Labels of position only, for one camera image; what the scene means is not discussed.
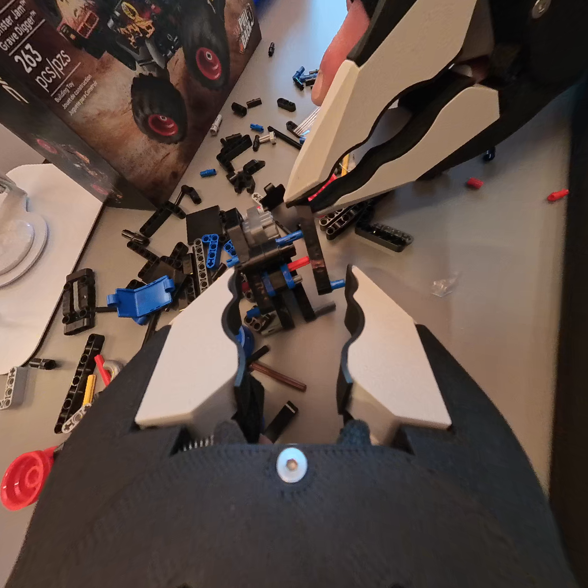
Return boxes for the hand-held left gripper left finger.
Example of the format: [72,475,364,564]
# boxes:
[134,269,266,444]

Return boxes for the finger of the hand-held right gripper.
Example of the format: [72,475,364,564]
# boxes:
[283,0,479,206]
[311,85,501,217]

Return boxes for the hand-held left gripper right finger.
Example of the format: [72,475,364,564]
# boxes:
[337,264,453,445]

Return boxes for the black grey motor assembly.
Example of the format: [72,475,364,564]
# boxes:
[223,207,338,336]

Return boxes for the grey desk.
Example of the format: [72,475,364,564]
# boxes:
[0,0,575,588]

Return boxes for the person's right hand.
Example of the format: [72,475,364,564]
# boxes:
[312,0,371,106]

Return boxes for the scattered red blue pins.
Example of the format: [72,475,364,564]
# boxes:
[466,146,498,190]

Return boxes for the blue hinged fender panel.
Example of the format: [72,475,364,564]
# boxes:
[107,276,175,325]

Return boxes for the brown axle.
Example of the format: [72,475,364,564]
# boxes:
[250,362,307,392]

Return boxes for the black thin rod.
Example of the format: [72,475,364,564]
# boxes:
[268,126,301,150]

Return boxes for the clear plastic scrap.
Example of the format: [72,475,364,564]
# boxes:
[431,272,460,297]

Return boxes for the dark grey holed beam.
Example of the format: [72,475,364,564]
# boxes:
[192,239,207,295]

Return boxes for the black flat tile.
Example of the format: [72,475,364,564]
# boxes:
[264,401,299,443]

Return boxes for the heap of black beams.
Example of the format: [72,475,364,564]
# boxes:
[122,230,198,299]

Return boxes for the black holed beam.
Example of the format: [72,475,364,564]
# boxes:
[54,334,105,435]

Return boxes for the black straight beam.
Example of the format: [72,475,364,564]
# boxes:
[322,207,375,240]
[319,202,368,232]

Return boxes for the light grey small connector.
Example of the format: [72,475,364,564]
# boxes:
[62,404,92,433]

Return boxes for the black square flat panel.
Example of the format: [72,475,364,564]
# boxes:
[186,205,223,246]

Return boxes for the black angled connector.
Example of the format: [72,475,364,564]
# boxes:
[226,158,266,194]
[217,133,253,171]

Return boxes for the black short beam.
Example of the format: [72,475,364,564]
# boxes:
[139,202,187,234]

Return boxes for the light grey short beam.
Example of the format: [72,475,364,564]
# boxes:
[0,367,29,409]

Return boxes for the white rounded board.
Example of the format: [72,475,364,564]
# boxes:
[0,164,104,375]

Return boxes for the toy truck box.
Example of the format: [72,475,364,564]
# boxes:
[0,0,262,209]

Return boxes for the black rectangular frame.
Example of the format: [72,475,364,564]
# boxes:
[63,269,96,336]

